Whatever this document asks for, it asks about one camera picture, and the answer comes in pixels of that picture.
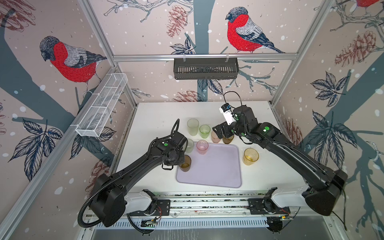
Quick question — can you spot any dark amber textured glass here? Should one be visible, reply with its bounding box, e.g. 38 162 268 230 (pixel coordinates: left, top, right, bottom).
223 136 235 145

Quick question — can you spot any olive amber textured glass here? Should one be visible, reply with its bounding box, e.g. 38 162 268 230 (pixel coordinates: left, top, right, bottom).
179 155 192 172

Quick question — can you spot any pale green short glass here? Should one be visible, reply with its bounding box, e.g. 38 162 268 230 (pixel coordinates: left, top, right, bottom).
185 139 195 153

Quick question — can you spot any pink faceted glass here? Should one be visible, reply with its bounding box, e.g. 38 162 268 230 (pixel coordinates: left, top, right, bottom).
196 140 209 155

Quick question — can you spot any tall pale green glass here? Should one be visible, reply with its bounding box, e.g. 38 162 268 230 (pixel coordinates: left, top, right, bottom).
187 119 200 136

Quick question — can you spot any yellow faceted glass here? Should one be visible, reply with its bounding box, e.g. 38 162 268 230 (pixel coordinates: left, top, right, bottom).
243 148 260 166

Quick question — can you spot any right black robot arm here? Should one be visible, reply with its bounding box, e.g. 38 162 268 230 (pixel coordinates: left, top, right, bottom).
213 103 348 216

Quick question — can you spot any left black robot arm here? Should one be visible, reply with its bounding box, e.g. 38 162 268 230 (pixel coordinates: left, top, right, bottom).
78 132 188 228

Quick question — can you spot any lavender plastic tray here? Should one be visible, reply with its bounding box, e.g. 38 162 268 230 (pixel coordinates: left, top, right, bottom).
176 143 242 189

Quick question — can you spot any pale pink textured glass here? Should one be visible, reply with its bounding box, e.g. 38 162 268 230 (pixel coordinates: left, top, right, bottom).
211 131 221 144

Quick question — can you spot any small bright green glass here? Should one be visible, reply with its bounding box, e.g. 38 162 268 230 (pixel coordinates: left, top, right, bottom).
199 125 211 139

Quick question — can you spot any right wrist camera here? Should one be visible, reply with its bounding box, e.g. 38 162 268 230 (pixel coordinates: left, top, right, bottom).
219 103 236 126

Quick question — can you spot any aluminium front rail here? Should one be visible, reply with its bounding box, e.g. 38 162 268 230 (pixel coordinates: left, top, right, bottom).
119 189 305 220

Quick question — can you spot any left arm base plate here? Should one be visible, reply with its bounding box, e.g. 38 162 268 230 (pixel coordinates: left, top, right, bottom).
129 200 171 217

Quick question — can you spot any black hanging wire basket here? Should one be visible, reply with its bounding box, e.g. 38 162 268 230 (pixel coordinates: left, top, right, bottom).
174 58 239 80

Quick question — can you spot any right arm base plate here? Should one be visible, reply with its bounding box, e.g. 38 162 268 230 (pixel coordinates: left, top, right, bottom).
248 198 291 215

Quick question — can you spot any white mesh wall shelf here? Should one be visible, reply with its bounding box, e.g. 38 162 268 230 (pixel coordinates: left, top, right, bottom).
76 73 128 138

